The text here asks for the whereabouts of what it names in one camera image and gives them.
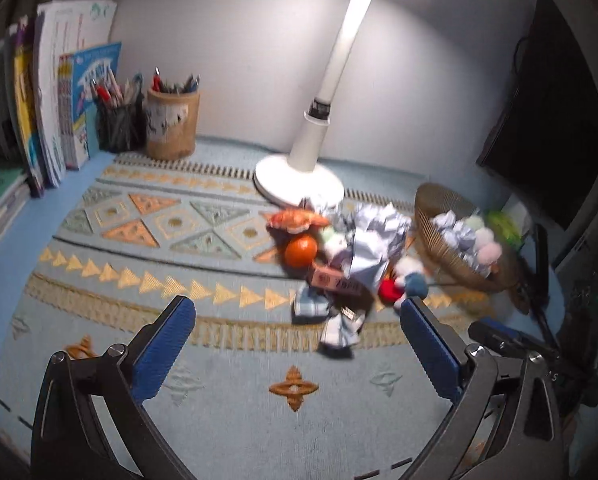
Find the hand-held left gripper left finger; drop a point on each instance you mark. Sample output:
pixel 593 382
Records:
pixel 161 347

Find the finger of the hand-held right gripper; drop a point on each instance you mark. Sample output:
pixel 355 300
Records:
pixel 541 270
pixel 501 336

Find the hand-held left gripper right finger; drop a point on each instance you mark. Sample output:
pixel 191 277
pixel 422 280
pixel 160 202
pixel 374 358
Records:
pixel 431 347

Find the pink pom-pom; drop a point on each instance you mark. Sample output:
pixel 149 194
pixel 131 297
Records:
pixel 490 252

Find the blue pom-pom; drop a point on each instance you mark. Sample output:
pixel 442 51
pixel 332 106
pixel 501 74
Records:
pixel 416 284

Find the red pom-pom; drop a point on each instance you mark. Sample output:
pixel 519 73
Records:
pixel 390 291

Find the pale green pom-pom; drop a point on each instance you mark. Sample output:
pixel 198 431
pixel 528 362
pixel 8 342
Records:
pixel 474 222

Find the heap of small papers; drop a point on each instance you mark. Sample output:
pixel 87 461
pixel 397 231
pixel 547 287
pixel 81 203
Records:
pixel 456 237

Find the blue plaid cloth piece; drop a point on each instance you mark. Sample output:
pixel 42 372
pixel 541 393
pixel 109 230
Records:
pixel 309 306
pixel 340 334

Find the pink eraser box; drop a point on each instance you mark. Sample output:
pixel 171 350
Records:
pixel 336 281

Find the large paper ball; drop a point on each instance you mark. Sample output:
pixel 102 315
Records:
pixel 374 245

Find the white green pom-pom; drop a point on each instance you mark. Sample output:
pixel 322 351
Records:
pixel 335 242

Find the orange fruit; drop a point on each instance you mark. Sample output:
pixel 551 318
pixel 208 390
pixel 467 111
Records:
pixel 301 251

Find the orange crab toy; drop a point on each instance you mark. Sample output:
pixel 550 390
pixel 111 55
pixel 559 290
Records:
pixel 299 220

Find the blue patterned woven mat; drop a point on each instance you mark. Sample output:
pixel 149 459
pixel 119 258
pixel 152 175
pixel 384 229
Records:
pixel 179 240

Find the black monitor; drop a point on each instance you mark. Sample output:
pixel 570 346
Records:
pixel 554 125

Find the white desk lamp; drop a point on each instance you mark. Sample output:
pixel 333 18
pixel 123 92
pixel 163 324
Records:
pixel 299 180

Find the bamboo pen holder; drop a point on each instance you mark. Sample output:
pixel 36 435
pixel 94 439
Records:
pixel 173 130

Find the black mesh pen holder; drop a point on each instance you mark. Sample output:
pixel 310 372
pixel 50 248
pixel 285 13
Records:
pixel 121 127

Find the bunch of red white pencils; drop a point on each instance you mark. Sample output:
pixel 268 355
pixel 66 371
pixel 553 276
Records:
pixel 110 91

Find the bunch of dark pens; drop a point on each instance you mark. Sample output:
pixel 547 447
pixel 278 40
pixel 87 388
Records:
pixel 176 84

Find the blue cover workbook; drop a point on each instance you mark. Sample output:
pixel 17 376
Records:
pixel 96 77

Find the yellow cover book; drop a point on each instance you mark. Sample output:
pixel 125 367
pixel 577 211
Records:
pixel 25 105

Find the row of books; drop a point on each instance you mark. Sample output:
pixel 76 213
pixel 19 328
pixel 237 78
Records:
pixel 66 25

